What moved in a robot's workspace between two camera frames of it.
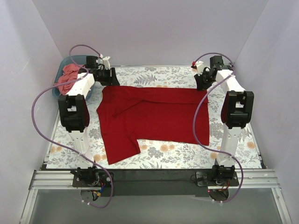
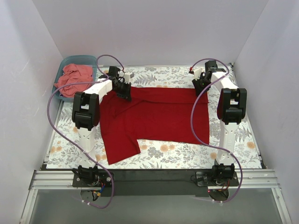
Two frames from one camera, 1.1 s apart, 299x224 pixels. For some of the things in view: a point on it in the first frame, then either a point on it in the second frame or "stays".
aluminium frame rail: x=42 y=179 stays
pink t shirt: x=69 y=73 stays
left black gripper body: x=108 y=76 -> x=125 y=91
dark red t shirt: x=129 y=115 stays
